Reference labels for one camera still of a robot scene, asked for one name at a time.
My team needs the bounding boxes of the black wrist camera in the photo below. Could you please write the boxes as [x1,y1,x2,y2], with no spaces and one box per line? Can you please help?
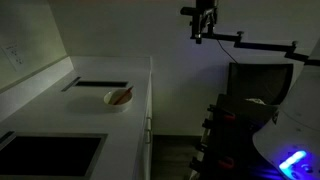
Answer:
[180,6,198,16]

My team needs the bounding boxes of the white wall outlet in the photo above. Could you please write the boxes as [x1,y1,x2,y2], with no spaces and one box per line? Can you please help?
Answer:
[1,41,26,73]

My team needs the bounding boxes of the red pen with silver tip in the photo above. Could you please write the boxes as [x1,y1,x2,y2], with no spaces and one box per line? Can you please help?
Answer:
[112,85,135,106]

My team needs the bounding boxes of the crumpled white paper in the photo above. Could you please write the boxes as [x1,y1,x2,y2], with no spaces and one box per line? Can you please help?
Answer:
[244,97,268,106]

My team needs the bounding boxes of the silver cabinet handle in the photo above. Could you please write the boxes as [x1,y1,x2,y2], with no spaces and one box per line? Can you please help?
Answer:
[145,116,153,133]

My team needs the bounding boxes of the red clamp handle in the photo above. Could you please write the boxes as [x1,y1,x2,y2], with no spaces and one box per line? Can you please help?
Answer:
[223,113,236,122]
[218,157,235,169]

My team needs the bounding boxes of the black cooktop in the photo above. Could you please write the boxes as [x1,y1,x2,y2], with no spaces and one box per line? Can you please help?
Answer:
[0,131,109,180]

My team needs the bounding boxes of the black articulated camera mount arm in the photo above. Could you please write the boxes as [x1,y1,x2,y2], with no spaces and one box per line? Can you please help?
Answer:
[201,30,320,66]

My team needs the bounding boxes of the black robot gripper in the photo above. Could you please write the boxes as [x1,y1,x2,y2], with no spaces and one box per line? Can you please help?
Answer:
[190,0,219,45]

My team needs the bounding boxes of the black equipment rack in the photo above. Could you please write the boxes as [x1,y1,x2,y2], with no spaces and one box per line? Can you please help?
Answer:
[188,93,280,180]

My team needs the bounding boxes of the white bowl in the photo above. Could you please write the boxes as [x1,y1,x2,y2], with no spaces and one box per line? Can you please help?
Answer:
[103,88,134,113]

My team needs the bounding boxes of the black chair back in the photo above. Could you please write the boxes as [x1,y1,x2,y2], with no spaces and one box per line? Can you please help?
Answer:
[226,61,295,105]

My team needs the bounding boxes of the thin black cable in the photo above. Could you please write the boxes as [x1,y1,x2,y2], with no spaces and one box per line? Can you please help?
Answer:
[216,38,240,64]

